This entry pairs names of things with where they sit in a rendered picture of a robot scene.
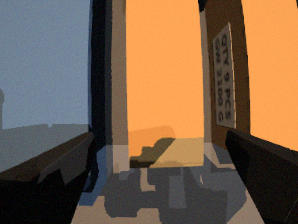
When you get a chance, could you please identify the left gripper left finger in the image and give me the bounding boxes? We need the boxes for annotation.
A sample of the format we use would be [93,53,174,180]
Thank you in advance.
[0,132,96,224]

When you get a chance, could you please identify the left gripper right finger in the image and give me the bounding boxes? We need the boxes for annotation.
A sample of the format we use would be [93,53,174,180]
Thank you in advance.
[225,129,298,224]

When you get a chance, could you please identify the orange cardboard box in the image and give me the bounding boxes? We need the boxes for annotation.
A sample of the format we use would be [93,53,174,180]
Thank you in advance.
[126,0,204,168]
[204,0,298,151]

